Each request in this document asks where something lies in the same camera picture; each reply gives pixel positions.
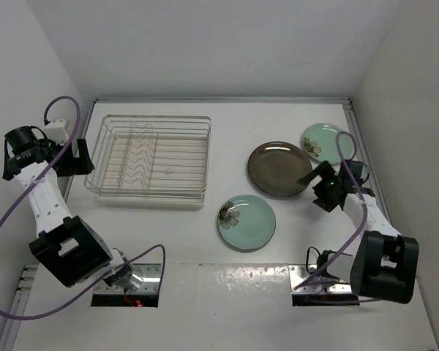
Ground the small green floral plate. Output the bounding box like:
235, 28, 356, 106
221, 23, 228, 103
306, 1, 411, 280
301, 123, 342, 165

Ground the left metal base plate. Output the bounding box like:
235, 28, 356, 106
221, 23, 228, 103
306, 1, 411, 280
93, 263, 162, 295

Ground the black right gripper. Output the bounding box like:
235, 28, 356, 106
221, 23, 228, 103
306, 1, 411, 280
296, 161, 342, 212

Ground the brown round plate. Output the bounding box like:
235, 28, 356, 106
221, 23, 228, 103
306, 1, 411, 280
247, 141, 312, 198

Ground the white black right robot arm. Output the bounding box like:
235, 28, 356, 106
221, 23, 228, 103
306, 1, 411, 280
295, 159, 419, 304

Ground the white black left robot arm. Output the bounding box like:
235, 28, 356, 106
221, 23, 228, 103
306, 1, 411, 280
3, 126, 143, 293

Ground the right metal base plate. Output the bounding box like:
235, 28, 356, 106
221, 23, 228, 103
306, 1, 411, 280
288, 265, 326, 295

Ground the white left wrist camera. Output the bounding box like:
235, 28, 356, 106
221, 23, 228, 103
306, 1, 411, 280
42, 118, 69, 146

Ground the wire dish rack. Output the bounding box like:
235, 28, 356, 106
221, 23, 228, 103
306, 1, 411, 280
84, 115, 211, 208

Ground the large green floral plate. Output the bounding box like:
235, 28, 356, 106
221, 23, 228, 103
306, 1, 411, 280
217, 195, 277, 252

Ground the metal base plate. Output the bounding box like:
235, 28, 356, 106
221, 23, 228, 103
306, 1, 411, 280
93, 263, 162, 295
288, 265, 326, 295

